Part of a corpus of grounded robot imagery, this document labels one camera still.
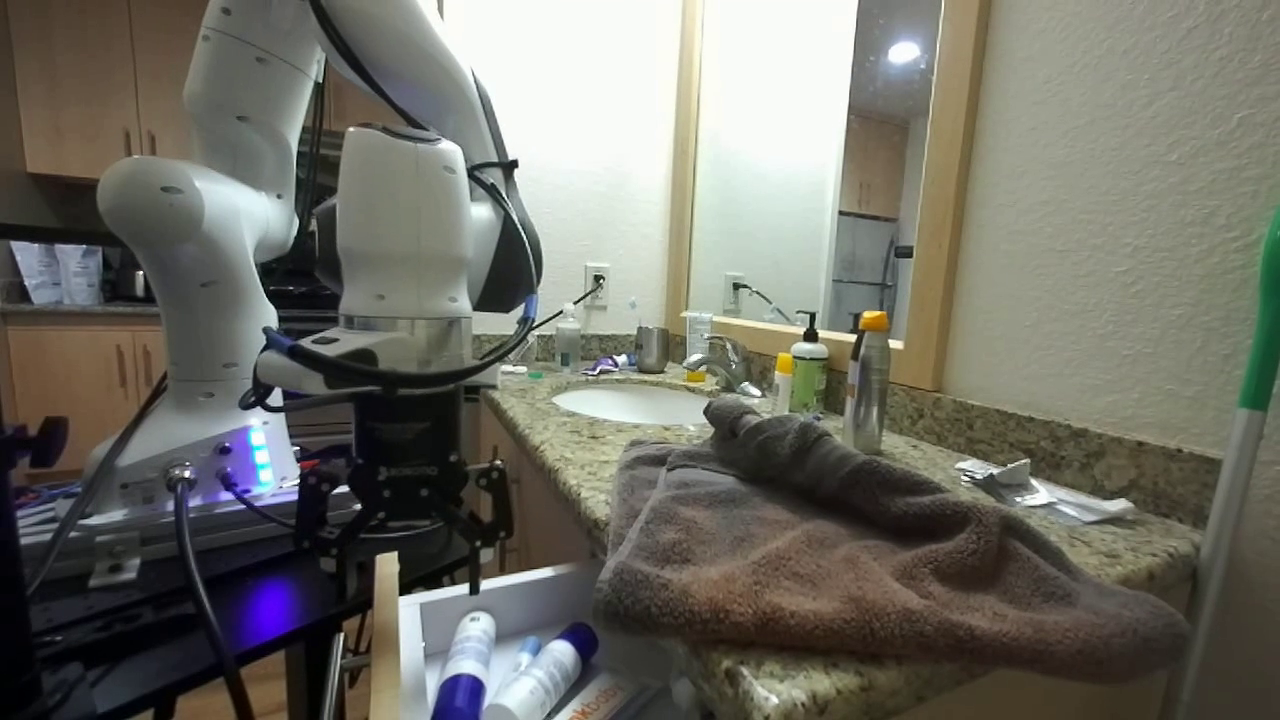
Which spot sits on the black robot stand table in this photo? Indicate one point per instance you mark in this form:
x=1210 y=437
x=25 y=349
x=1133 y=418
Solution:
x=144 y=622

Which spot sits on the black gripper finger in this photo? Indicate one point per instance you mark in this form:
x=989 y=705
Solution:
x=329 y=512
x=490 y=503

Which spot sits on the white oval sink basin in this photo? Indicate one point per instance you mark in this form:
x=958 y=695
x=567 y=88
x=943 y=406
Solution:
x=632 y=403

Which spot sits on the brown terry towel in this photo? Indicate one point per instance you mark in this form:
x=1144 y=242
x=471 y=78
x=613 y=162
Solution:
x=852 y=563

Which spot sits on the crumpled white paper wrappers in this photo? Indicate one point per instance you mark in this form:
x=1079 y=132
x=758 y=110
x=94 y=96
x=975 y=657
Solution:
x=1052 y=498

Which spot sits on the white paper on kitchen counter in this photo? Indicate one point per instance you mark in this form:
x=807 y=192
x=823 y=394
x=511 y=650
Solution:
x=58 y=275

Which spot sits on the white tube with light-blue cap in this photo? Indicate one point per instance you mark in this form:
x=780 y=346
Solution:
x=530 y=655

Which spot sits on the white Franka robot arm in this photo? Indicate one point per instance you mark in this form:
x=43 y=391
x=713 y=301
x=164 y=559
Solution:
x=214 y=225

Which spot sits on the wooden kitchen base cabinet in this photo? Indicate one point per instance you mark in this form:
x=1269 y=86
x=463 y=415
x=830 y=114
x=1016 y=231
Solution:
x=65 y=381

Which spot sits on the wood-framed wall mirror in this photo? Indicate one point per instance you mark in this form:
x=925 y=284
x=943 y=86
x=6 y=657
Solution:
x=780 y=147

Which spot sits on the wooden vanity cabinet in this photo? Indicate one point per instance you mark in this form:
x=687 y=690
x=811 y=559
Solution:
x=532 y=512

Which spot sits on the white drawer with wood front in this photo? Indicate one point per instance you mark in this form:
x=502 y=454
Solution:
x=409 y=626

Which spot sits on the white tube with dark-blue cap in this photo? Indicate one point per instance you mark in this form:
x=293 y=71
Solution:
x=465 y=665
x=545 y=678

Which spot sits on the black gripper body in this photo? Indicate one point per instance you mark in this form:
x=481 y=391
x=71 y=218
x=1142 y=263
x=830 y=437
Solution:
x=405 y=454

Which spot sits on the wooden kitchen wall cabinets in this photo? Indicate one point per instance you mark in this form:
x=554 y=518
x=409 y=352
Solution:
x=82 y=82

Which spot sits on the grey metal cup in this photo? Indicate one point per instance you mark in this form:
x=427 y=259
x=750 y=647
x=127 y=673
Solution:
x=650 y=349

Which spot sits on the black clamp knob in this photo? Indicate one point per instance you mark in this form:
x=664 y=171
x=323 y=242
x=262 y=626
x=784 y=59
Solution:
x=36 y=441

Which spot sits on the white wall outlet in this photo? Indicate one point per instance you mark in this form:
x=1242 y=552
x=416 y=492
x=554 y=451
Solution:
x=597 y=284

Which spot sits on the orange and white tube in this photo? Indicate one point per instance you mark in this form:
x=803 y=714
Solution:
x=597 y=697

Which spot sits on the small yellow bottle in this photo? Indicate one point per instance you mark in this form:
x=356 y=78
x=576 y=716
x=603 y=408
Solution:
x=780 y=386

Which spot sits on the spray bottle with orange cap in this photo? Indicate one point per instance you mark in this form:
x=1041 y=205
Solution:
x=871 y=394

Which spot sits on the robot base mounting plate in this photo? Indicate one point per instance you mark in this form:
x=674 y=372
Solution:
x=200 y=512

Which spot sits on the pump soap bottle green label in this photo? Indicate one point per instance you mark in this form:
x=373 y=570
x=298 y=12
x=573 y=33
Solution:
x=811 y=372

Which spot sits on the chrome faucet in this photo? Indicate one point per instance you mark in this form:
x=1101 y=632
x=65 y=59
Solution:
x=725 y=361

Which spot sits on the stainless steel oven range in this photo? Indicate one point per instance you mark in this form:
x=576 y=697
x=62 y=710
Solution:
x=314 y=282

